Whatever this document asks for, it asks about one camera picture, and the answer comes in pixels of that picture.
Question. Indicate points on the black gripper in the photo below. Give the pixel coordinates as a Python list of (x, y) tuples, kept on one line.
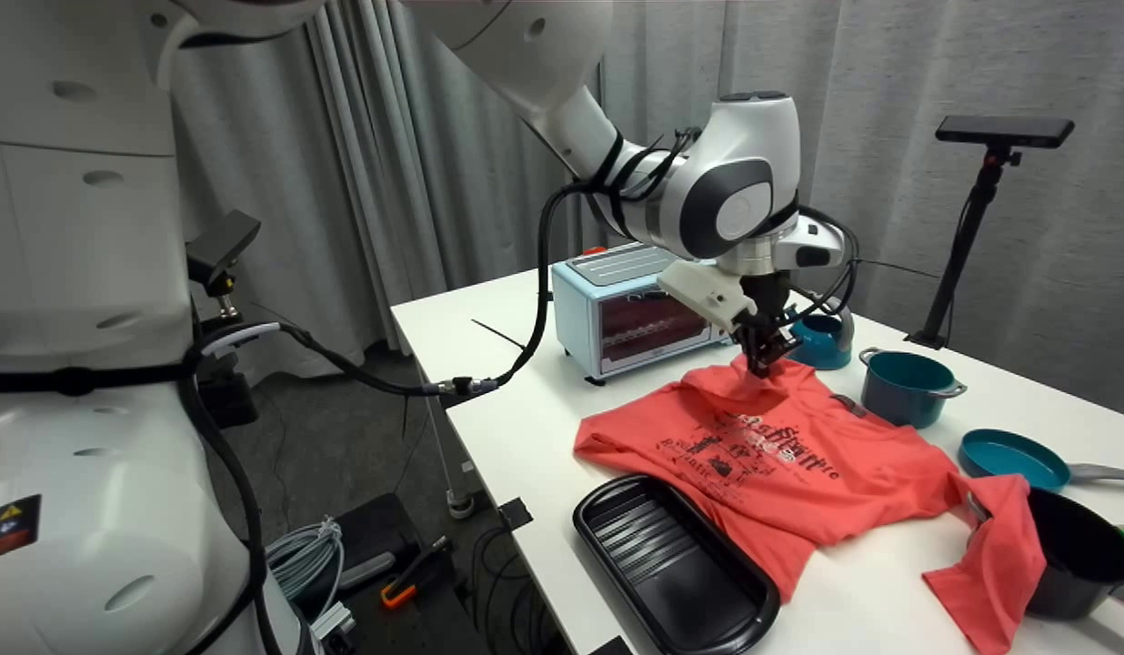
[(765, 303)]

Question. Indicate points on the orange printed shirt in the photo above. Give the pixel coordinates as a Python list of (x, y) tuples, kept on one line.
[(828, 497)]

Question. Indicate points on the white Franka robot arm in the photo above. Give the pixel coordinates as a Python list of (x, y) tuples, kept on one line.
[(510, 47)]

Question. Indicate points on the teal toy kettle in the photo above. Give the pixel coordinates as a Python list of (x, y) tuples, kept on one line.
[(818, 345)]

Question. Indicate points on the light blue toaster oven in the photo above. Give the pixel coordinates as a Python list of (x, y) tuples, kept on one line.
[(610, 327)]

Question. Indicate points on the black ridged grill tray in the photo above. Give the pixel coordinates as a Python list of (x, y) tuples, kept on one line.
[(670, 568)]

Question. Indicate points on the teal shallow pan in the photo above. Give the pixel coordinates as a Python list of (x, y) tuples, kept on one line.
[(1010, 458)]

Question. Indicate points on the short black tape strip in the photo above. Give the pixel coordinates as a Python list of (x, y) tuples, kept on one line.
[(516, 514)]

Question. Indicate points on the metal table leg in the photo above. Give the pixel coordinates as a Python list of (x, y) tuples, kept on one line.
[(446, 468)]

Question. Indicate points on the black floor box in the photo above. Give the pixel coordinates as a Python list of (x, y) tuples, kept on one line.
[(372, 530)]

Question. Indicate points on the black clamp device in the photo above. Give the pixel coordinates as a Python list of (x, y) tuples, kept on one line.
[(218, 242)]

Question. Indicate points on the wrist camera mount block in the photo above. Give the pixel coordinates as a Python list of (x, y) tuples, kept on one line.
[(707, 288)]

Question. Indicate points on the black camera stand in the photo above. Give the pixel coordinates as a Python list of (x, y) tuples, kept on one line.
[(975, 229)]

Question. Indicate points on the black stereo camera bar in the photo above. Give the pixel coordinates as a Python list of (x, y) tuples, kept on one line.
[(1001, 133)]

